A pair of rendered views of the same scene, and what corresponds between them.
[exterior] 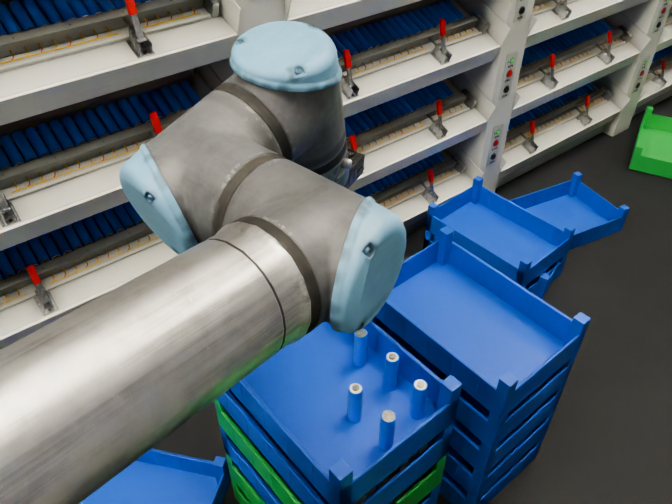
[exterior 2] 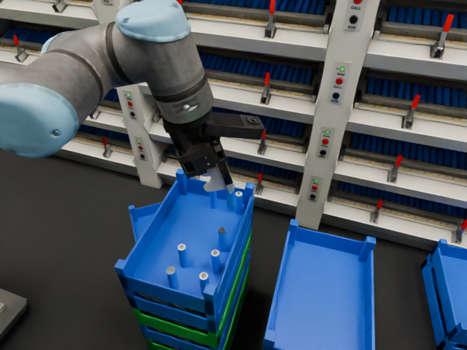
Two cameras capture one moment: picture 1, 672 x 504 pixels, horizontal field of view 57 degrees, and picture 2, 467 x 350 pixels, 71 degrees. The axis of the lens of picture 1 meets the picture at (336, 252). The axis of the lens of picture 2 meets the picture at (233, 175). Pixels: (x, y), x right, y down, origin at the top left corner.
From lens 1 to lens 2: 0.55 m
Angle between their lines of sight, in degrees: 42
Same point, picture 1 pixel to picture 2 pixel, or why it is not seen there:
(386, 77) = (447, 130)
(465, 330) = (316, 299)
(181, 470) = not seen: hidden behind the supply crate
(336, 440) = (165, 263)
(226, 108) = (99, 28)
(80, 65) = (236, 30)
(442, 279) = (347, 266)
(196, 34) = (304, 38)
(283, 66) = (125, 16)
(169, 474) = not seen: hidden behind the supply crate
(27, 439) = not seen: outside the picture
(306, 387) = (190, 234)
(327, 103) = (149, 52)
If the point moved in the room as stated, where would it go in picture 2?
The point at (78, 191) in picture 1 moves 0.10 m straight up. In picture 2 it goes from (218, 92) to (217, 62)
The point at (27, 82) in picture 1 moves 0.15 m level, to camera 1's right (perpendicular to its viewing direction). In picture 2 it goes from (210, 28) to (239, 44)
